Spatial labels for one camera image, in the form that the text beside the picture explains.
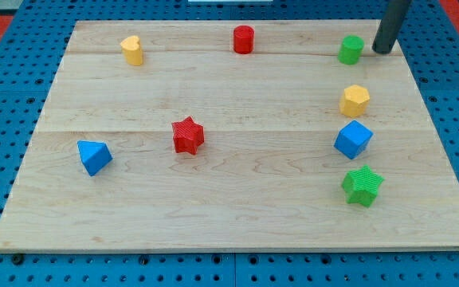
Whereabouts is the green star block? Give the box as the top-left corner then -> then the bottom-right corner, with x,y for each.
341,165 -> 384,207

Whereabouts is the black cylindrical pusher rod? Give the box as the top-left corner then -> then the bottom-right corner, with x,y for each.
371,0 -> 412,54

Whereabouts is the green cylinder block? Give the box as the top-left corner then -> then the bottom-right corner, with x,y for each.
337,35 -> 364,65

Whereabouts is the red star block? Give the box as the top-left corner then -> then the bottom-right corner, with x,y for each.
171,116 -> 204,155

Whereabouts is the yellow heart block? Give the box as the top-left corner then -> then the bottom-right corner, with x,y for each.
120,35 -> 144,66

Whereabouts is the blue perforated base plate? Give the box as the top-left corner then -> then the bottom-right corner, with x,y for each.
0,0 -> 459,286

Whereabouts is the red cylinder block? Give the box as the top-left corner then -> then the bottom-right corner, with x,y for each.
233,25 -> 254,54

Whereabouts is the blue triangle block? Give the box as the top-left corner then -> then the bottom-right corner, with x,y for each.
77,140 -> 112,176

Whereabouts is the blue cube block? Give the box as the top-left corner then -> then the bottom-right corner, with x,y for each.
334,120 -> 374,159

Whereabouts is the light wooden board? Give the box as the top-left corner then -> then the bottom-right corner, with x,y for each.
0,20 -> 459,254

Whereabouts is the yellow hexagon block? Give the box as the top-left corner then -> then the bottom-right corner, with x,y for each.
339,85 -> 371,118

